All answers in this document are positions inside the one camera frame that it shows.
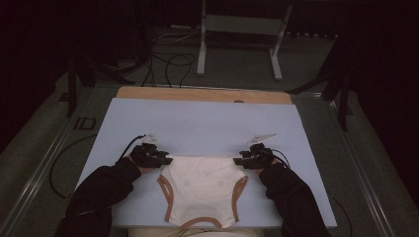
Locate white metal stand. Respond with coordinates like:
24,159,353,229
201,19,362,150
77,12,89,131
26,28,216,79
196,0,293,82

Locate cream baby bodysuit brown trim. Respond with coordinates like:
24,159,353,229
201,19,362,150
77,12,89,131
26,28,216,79
157,154,250,230

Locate person's left hand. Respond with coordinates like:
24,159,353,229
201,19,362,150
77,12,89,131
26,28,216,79
138,165,163,176

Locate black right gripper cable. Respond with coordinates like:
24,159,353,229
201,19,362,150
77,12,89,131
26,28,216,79
272,148,353,237

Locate black metal stand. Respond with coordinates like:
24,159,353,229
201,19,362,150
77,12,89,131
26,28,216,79
286,33,354,132
58,53,136,119

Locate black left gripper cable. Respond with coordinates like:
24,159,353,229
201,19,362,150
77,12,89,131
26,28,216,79
48,133,147,201

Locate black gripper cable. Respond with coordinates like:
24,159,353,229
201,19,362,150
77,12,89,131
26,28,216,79
272,148,353,237
48,133,147,201

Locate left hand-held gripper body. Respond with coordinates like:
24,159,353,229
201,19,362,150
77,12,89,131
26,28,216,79
130,132,161,169

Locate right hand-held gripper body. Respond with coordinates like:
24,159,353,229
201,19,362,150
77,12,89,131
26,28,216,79
245,133,278,171

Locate dark curtain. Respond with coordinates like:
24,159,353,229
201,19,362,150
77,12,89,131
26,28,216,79
0,0,142,154
293,0,419,208

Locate metal floor rail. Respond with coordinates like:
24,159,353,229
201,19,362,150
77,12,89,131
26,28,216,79
290,92,411,237
0,86,100,237

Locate black floor cables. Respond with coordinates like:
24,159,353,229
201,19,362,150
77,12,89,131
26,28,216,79
140,28,199,89

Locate light blue board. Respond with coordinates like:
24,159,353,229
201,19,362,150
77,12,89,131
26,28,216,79
76,97,338,230

